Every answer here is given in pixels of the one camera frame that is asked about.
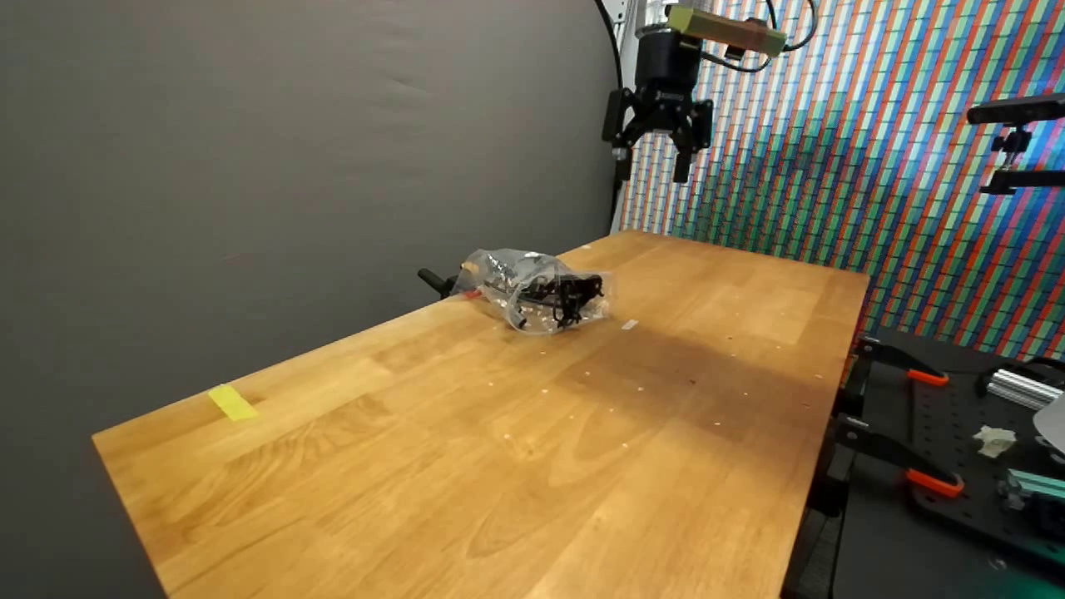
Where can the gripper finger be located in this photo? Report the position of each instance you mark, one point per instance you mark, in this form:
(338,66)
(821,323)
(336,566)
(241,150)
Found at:
(617,116)
(701,125)

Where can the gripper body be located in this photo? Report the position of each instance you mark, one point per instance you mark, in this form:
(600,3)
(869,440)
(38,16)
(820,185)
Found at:
(666,71)

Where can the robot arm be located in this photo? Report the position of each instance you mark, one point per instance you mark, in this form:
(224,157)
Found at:
(630,12)

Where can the clear plastic bag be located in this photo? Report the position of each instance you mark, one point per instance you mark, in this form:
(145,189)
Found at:
(532,279)

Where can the black clamp with orange tips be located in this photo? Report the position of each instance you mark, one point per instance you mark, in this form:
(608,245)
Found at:
(894,358)
(890,449)

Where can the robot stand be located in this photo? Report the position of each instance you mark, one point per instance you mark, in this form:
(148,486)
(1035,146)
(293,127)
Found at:
(940,433)

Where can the silver aluminium extrusion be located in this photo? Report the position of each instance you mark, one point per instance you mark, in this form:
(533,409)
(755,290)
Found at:
(1023,388)

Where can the crumpled paper scrap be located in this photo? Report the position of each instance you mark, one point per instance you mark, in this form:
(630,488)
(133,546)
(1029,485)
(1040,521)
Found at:
(995,441)

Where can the yellow tape strip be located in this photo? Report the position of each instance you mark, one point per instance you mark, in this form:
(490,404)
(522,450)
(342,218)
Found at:
(232,403)

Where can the green aluminium extrusion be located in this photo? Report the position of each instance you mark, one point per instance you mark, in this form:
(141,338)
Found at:
(1036,485)

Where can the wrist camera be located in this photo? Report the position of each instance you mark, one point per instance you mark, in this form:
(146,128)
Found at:
(725,30)

